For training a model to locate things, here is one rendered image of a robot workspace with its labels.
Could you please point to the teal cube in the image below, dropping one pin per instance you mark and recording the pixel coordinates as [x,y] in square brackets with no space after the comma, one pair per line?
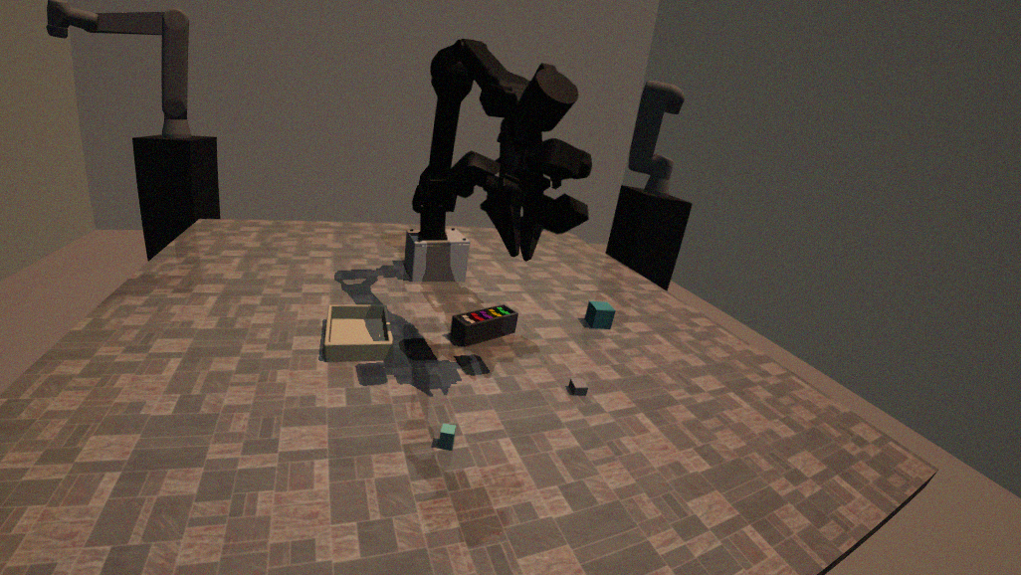
[599,314]

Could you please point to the small green block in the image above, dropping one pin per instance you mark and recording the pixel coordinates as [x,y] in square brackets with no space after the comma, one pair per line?
[447,437]

